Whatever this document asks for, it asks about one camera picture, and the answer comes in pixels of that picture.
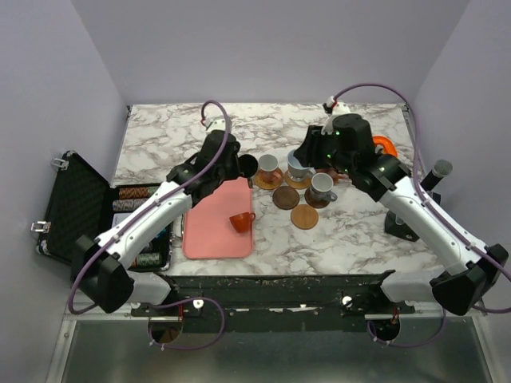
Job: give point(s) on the light blue cup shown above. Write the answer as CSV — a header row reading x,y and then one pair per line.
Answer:
x,y
296,170

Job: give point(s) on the black grey microphone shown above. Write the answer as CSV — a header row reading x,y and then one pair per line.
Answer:
x,y
442,168

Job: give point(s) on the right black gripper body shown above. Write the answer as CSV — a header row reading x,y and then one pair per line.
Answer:
x,y
310,148

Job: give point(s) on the white cup brown handle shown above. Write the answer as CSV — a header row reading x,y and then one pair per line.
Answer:
x,y
269,168

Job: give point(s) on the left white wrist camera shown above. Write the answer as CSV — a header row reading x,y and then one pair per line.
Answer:
x,y
214,123

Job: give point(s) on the pink plastic tray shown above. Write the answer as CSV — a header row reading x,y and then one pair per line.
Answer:
x,y
208,233

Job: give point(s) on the black cup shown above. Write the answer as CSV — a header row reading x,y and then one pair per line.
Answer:
x,y
248,165

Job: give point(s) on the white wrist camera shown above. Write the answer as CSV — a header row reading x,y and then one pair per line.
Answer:
x,y
333,108
214,123

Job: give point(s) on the light wood coaster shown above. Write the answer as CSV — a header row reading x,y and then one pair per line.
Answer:
x,y
304,217

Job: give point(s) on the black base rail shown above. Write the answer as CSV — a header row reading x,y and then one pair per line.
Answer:
x,y
269,304

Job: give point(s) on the small white cup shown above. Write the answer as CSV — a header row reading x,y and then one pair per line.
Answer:
x,y
321,188

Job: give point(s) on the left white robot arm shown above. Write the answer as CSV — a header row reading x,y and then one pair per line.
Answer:
x,y
106,278

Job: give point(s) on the black microphone stand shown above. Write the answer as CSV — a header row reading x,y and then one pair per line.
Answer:
x,y
399,227

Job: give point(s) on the aluminium rail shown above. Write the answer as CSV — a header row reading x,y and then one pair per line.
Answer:
x,y
98,314

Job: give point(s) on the orange red cup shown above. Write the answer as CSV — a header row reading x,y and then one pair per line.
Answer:
x,y
242,222

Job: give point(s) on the pink mug white inside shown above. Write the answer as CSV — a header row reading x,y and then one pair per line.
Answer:
x,y
336,176

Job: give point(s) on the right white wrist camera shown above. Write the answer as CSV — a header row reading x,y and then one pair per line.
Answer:
x,y
333,108

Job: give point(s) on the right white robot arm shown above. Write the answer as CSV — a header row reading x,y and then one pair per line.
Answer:
x,y
471,267

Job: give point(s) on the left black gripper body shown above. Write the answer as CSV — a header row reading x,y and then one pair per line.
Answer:
x,y
230,171

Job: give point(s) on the woven rattan coaster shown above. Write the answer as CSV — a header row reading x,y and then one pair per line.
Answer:
x,y
263,182
297,184

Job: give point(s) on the black poker chip case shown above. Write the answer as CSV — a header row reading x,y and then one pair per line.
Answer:
x,y
83,202

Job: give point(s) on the dark wood coaster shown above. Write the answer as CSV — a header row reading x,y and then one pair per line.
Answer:
x,y
317,202
285,197

